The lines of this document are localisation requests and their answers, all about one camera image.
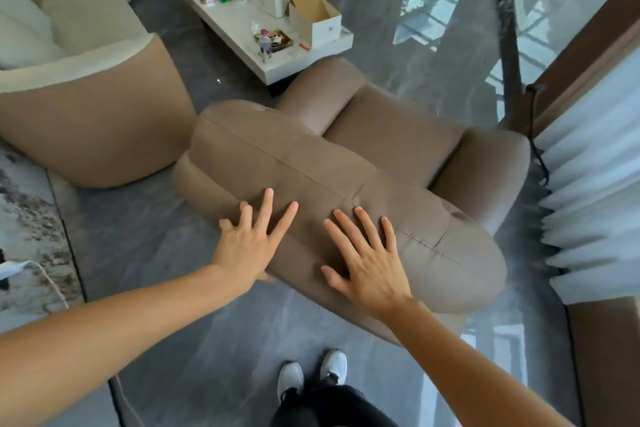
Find cream and tan sofa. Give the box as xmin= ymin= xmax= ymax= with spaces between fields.
xmin=0 ymin=0 xmax=197 ymax=189

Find small tray of snacks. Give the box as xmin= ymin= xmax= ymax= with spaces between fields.
xmin=253 ymin=28 xmax=295 ymax=53

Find person's left forearm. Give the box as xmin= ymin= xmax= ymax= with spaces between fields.
xmin=0 ymin=263 xmax=246 ymax=427

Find white coffee table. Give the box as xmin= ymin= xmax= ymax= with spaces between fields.
xmin=170 ymin=0 xmax=355 ymax=93

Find black cable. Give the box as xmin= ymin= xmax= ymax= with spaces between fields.
xmin=524 ymin=83 xmax=551 ymax=188

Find brown wooden cabinet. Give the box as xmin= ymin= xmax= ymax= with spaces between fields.
xmin=567 ymin=296 xmax=640 ymax=427

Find person's right white shoe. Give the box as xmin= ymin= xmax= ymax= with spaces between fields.
xmin=319 ymin=349 xmax=349 ymax=387

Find brown wooden door frame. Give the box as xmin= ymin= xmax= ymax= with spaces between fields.
xmin=519 ymin=0 xmax=640 ymax=138

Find white charger cable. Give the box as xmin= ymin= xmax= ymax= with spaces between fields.
xmin=0 ymin=260 xmax=71 ymax=311

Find person's black trousers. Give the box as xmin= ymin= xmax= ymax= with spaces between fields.
xmin=269 ymin=376 xmax=402 ymax=427

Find person's right forearm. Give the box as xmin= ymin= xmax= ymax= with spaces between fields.
xmin=384 ymin=298 xmax=577 ymax=427

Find person's right hand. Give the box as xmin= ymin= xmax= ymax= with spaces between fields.
xmin=320 ymin=207 xmax=416 ymax=320

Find open white cardboard box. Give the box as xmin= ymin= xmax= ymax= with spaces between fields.
xmin=288 ymin=0 xmax=343 ymax=50

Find person's white shoe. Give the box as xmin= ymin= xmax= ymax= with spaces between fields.
xmin=319 ymin=349 xmax=349 ymax=387
xmin=277 ymin=361 xmax=305 ymax=403

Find white pleated curtain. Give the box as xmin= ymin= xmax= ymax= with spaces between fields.
xmin=533 ymin=45 xmax=640 ymax=306

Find patterned grey rug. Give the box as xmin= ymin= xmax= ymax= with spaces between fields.
xmin=0 ymin=141 xmax=87 ymax=316

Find person's left hand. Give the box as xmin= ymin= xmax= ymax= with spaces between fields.
xmin=212 ymin=188 xmax=299 ymax=292

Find brown leather armchair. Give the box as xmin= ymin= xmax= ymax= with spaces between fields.
xmin=172 ymin=56 xmax=531 ymax=347

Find person's left white shoe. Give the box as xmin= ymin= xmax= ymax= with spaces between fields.
xmin=277 ymin=361 xmax=305 ymax=403

